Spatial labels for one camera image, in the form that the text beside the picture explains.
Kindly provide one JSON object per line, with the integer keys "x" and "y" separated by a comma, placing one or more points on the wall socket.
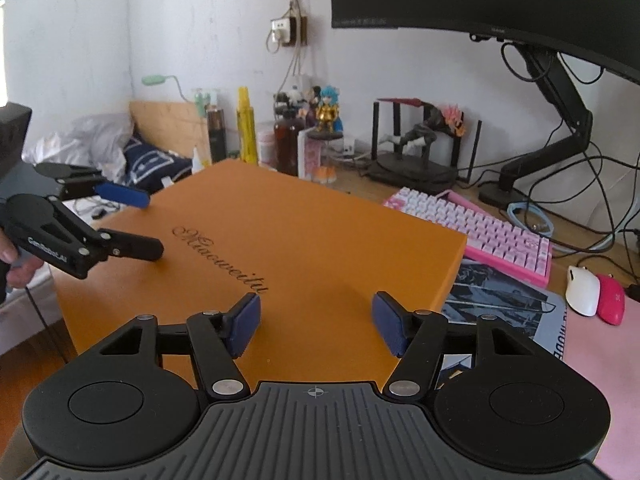
{"x": 289, "y": 30}

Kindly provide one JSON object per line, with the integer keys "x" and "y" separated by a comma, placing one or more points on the dark figurine with pink hair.
{"x": 425, "y": 130}

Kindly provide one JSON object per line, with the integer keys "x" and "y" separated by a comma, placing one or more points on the yellow bottle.
{"x": 246, "y": 125}

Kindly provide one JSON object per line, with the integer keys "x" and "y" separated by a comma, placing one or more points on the black router with antennas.
{"x": 410, "y": 170}

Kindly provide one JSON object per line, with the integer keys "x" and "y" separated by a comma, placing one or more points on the pink computer mouse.
{"x": 611, "y": 300}

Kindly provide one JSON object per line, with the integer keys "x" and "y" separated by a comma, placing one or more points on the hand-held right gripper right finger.
{"x": 390, "y": 327}

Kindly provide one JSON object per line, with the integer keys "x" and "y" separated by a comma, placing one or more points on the dark blue cloth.
{"x": 150, "y": 162}

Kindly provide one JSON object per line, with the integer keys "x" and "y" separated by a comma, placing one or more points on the small white adapter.
{"x": 349, "y": 144}

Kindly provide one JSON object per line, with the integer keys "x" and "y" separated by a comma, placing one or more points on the person's left hand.
{"x": 17, "y": 272}

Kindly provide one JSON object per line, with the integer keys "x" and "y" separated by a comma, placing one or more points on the brown glass bottle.
{"x": 289, "y": 145}

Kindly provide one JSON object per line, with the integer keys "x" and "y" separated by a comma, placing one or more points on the small white bottle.
{"x": 199, "y": 160}

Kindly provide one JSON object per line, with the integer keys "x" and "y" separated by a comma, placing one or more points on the tall dark bottle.
{"x": 216, "y": 135}

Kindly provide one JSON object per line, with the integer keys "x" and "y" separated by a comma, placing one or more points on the green desk lamp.
{"x": 156, "y": 80}

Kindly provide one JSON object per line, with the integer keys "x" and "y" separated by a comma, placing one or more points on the pink patterned box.
{"x": 310, "y": 155}

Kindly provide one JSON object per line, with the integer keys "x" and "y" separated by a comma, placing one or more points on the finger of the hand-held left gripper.
{"x": 135, "y": 247}
{"x": 122, "y": 195}

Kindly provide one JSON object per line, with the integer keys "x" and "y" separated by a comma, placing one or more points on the pink jar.
{"x": 266, "y": 145}

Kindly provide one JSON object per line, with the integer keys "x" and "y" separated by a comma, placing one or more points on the white plastic bag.
{"x": 85, "y": 140}

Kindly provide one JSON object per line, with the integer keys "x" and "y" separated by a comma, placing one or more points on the white computer mouse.
{"x": 582, "y": 290}

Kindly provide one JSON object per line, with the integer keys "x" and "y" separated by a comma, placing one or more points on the blue-haired gold figurine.
{"x": 327, "y": 112}

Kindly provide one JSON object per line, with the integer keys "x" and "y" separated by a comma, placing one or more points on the wooden desktop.
{"x": 562, "y": 261}

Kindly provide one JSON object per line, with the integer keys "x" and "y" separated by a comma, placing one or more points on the black and white figurine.
{"x": 294, "y": 97}

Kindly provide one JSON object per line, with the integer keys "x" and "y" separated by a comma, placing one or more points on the grey printed mouse pad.
{"x": 500, "y": 300}

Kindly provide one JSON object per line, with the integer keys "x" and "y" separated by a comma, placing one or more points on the wooden board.
{"x": 165, "y": 125}

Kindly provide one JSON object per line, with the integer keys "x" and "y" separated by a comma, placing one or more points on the pink mechanical keyboard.
{"x": 480, "y": 230}

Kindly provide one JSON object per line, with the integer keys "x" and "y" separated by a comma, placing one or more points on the orange box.
{"x": 300, "y": 240}

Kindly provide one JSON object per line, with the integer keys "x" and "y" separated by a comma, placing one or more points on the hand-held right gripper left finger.
{"x": 244, "y": 327}

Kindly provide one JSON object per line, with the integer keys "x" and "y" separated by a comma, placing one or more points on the green and white bottle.
{"x": 204, "y": 100}

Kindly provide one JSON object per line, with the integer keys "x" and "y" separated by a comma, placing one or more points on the pink desk mat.
{"x": 600, "y": 370}

